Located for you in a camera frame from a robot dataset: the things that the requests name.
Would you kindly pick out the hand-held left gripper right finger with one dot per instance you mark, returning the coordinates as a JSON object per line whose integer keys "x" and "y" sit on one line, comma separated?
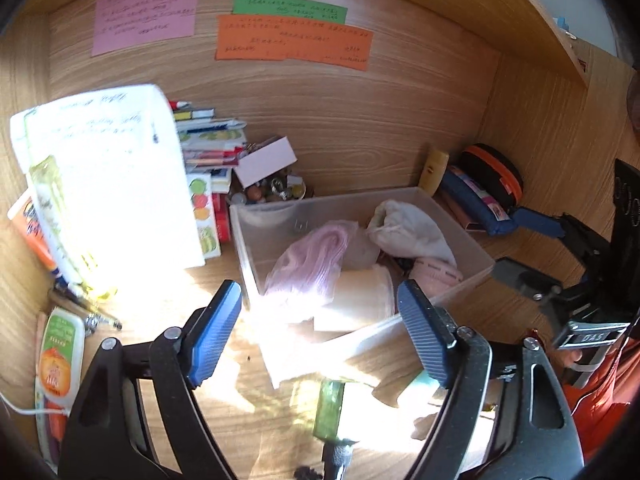
{"x": 422, "y": 335}

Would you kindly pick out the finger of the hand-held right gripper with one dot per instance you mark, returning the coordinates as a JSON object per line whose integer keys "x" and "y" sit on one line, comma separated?
{"x": 515, "y": 272}
{"x": 535, "y": 220}

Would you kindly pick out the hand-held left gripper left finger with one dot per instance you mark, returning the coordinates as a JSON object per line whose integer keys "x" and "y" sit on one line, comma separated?
{"x": 215, "y": 330}

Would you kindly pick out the pink sock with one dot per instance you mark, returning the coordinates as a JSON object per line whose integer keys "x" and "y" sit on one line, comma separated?
{"x": 435, "y": 275}

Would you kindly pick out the cream cloth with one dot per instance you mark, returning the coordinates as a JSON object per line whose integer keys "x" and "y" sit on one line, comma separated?
{"x": 360, "y": 295}

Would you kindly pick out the clear plastic bin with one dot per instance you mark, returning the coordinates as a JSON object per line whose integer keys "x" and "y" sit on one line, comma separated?
{"x": 260, "y": 230}

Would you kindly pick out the pink cloth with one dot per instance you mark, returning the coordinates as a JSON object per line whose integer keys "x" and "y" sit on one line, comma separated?
{"x": 310, "y": 260}

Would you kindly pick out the wooden desktop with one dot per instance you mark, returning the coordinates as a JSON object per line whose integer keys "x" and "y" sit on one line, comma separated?
{"x": 510, "y": 320}

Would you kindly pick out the person's right hand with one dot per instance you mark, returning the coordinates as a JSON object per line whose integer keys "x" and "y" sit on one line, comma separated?
{"x": 569, "y": 357}

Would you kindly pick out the blue pouch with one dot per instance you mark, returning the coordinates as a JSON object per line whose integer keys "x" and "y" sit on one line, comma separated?
{"x": 475, "y": 200}

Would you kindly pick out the black and orange round case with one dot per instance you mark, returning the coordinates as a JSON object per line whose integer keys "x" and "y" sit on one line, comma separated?
{"x": 492, "y": 170}

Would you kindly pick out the pink wallet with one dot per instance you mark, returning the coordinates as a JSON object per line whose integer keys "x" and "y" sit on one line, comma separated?
{"x": 462, "y": 217}

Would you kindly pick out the fruit sticker sheet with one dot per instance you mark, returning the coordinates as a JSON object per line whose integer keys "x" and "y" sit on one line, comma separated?
{"x": 202, "y": 220}

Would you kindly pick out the yellow tube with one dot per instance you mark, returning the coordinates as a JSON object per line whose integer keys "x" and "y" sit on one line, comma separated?
{"x": 433, "y": 172}

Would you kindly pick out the green bottle black cap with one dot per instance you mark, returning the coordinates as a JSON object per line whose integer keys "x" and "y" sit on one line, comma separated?
{"x": 329, "y": 407}

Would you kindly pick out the pile of small trinkets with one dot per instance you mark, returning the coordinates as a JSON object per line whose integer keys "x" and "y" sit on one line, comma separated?
{"x": 272, "y": 191}

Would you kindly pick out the white tube orange fruit label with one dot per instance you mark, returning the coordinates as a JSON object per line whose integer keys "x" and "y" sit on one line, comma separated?
{"x": 60, "y": 360}

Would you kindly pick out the small white box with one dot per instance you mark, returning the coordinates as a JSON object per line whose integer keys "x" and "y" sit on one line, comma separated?
{"x": 265, "y": 160}

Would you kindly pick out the white paper pad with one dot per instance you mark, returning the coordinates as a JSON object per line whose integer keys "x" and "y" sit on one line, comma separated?
{"x": 110, "y": 175}

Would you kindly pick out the yellow-green clear bottle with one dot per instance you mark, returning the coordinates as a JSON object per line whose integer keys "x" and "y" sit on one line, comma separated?
{"x": 55, "y": 220}

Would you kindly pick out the stack of books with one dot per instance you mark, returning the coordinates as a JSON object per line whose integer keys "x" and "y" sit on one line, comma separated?
{"x": 210, "y": 135}

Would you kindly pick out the white and orange tube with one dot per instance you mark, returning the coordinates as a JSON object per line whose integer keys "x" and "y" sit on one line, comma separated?
{"x": 27, "y": 230}

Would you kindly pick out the orange paper note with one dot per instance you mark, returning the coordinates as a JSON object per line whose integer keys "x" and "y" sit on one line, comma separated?
{"x": 295, "y": 42}

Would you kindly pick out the pink paper note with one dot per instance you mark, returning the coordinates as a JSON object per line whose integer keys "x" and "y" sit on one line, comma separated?
{"x": 145, "y": 15}

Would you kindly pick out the green paper note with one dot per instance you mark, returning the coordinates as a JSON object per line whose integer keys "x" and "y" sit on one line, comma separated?
{"x": 290, "y": 7}

